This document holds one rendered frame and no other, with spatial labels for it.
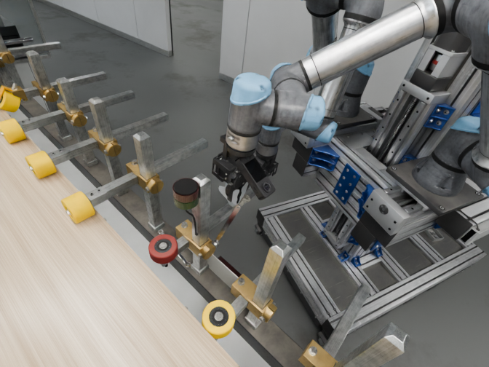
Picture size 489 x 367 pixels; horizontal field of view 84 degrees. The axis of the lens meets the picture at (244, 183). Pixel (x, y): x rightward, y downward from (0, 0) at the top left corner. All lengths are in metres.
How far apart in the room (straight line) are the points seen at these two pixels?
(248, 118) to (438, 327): 1.86
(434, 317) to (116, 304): 1.86
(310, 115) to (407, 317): 1.68
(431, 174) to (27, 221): 1.23
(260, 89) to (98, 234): 0.61
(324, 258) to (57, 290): 1.36
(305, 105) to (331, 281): 1.26
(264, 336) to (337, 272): 0.88
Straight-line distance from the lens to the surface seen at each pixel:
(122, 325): 0.75
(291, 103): 0.57
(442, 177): 1.04
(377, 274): 1.85
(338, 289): 1.68
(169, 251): 0.81
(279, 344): 0.95
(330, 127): 0.93
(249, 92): 0.53
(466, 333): 2.26
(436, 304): 2.25
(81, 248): 0.88
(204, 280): 0.99
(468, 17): 0.69
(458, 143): 0.99
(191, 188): 0.64
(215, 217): 0.94
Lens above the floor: 1.59
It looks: 43 degrees down
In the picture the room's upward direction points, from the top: 9 degrees clockwise
